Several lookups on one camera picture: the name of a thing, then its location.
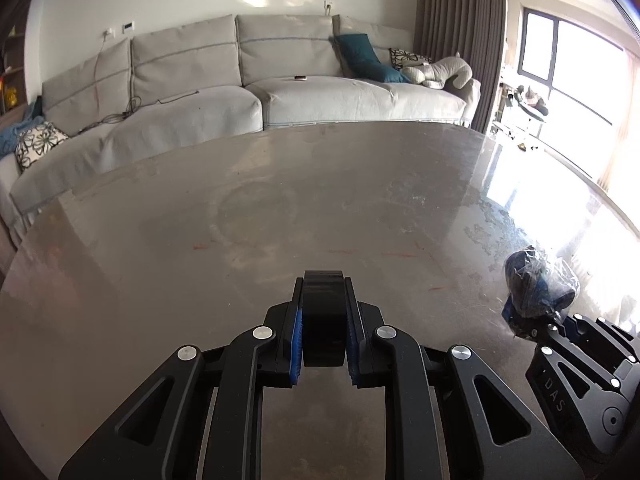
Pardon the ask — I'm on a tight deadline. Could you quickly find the light grey sofa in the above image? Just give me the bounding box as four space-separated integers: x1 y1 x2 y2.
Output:
1 15 480 243

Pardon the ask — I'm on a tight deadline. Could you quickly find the black white patterned cushion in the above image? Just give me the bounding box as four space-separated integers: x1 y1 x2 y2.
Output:
388 48 431 70

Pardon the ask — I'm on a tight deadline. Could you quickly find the white plush toy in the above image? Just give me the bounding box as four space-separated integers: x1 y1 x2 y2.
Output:
400 56 473 90

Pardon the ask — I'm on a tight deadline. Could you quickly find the floral cushion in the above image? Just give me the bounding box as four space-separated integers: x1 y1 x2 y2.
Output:
14 122 70 171

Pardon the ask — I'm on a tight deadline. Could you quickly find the black office chair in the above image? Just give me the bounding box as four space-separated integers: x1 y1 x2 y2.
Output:
513 86 549 136

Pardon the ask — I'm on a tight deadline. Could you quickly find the blue cloth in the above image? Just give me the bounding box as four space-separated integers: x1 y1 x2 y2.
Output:
504 245 580 322

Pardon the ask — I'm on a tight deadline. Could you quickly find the brown curtain left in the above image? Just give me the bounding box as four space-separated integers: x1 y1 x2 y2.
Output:
414 0 506 132

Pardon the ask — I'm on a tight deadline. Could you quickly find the teal cushion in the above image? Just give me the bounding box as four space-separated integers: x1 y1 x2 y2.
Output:
335 34 410 84

